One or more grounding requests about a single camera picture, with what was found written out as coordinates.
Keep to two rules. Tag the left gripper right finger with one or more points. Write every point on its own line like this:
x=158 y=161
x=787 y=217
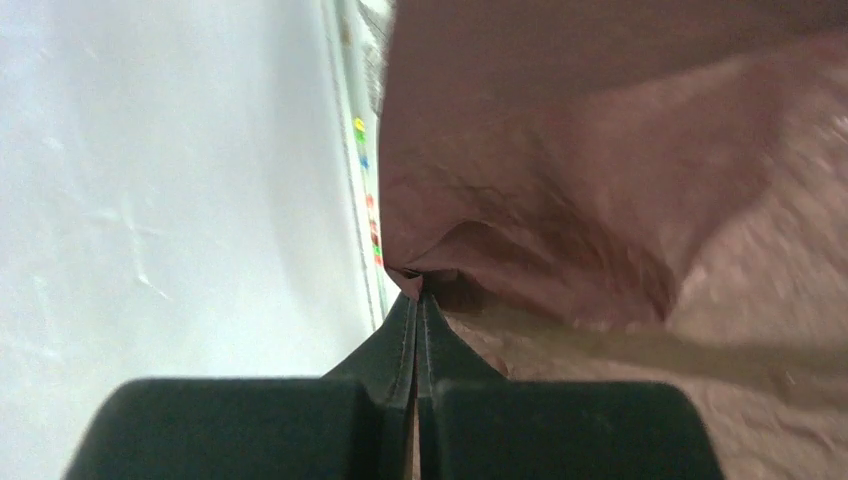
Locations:
x=476 y=424

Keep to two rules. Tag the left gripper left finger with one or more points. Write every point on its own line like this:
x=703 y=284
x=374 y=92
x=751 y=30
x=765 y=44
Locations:
x=352 y=423

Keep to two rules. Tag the dark red wrapping paper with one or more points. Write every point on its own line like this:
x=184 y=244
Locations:
x=637 y=190

